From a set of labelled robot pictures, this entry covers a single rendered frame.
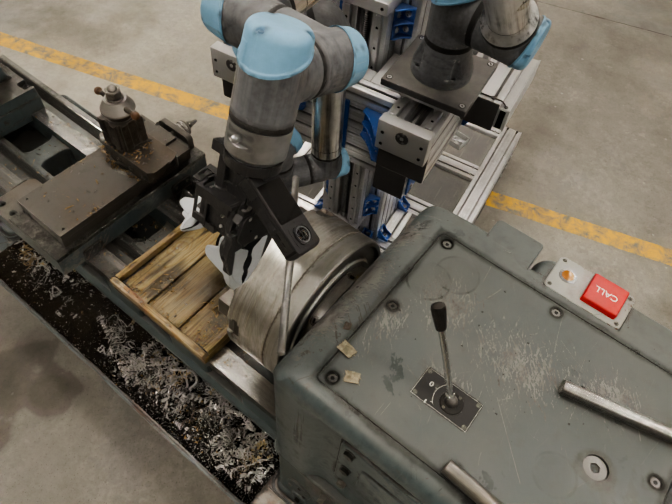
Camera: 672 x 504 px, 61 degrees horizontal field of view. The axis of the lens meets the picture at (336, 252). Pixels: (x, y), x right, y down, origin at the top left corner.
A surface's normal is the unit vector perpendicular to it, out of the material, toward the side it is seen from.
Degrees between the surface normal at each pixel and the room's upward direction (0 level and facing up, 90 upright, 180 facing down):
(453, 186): 0
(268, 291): 39
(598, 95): 0
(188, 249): 0
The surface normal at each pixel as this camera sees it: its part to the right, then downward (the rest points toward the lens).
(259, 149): 0.09, 0.64
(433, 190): 0.07, -0.58
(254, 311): -0.47, 0.16
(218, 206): -0.57, 0.38
